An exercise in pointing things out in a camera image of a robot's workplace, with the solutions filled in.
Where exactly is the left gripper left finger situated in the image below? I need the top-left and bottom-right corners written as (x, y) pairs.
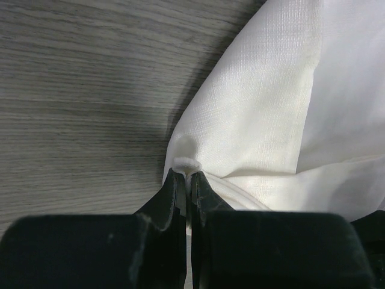
top-left (1, 171), bottom-right (186, 288)

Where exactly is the white cloth napkin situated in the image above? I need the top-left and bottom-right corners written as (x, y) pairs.
top-left (164, 1), bottom-right (384, 221)

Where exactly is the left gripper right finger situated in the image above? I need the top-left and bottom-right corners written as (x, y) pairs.
top-left (191, 172), bottom-right (375, 288)

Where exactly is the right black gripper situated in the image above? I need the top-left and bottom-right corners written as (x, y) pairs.
top-left (351, 210), bottom-right (385, 288)

